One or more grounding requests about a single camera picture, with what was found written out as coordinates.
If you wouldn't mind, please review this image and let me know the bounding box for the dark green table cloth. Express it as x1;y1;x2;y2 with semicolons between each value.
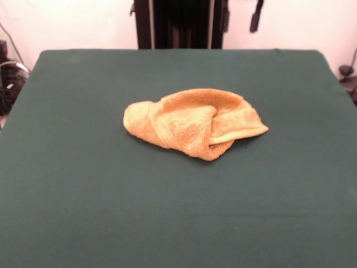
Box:
0;49;357;268

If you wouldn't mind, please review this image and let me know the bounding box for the yellow terry towel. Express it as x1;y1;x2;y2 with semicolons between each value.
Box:
123;88;269;162

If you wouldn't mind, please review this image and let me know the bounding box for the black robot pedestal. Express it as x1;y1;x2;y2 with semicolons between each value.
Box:
129;0;231;50

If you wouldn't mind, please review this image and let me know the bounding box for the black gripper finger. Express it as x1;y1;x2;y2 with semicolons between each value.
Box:
221;8;231;33
249;0;264;34

